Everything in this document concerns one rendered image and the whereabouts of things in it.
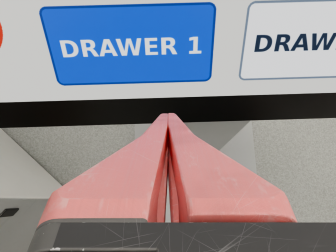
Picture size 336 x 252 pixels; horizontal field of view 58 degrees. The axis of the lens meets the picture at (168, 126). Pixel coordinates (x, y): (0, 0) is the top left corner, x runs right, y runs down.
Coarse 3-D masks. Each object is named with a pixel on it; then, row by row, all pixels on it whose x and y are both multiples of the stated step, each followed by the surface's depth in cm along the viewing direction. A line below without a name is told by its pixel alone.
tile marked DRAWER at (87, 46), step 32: (64, 32) 17; (96, 32) 17; (128, 32) 17; (160, 32) 17; (192, 32) 17; (64, 64) 18; (96, 64) 18; (128, 64) 18; (160, 64) 18; (192, 64) 18
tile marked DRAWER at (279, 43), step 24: (264, 0) 16; (288, 0) 16; (312, 0) 16; (264, 24) 17; (288, 24) 17; (312, 24) 17; (264, 48) 17; (288, 48) 17; (312, 48) 18; (240, 72) 18; (264, 72) 18; (288, 72) 18; (312, 72) 18
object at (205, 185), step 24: (168, 120) 11; (168, 144) 11; (192, 144) 8; (168, 168) 12; (192, 168) 7; (216, 168) 7; (240, 168) 7; (192, 192) 6; (216, 192) 6; (240, 192) 6; (264, 192) 6; (192, 216) 5; (216, 216) 5; (240, 216) 5; (264, 216) 5; (288, 216) 5
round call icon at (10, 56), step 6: (0, 18) 16; (0, 24) 16; (0, 30) 16; (0, 36) 17; (6, 36) 17; (0, 42) 17; (6, 42) 17; (0, 48) 17; (6, 48) 17; (0, 54) 17; (6, 54) 17; (12, 54) 17; (0, 60) 17; (6, 60) 17; (12, 60) 17
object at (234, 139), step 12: (192, 132) 75; (204, 132) 75; (216, 132) 75; (228, 132) 76; (240, 132) 115; (252, 132) 116; (216, 144) 92; (228, 144) 114; (240, 144) 114; (252, 144) 115; (228, 156) 113; (240, 156) 113; (252, 156) 113; (252, 168) 112; (168, 192) 110; (168, 204) 109; (168, 216) 108
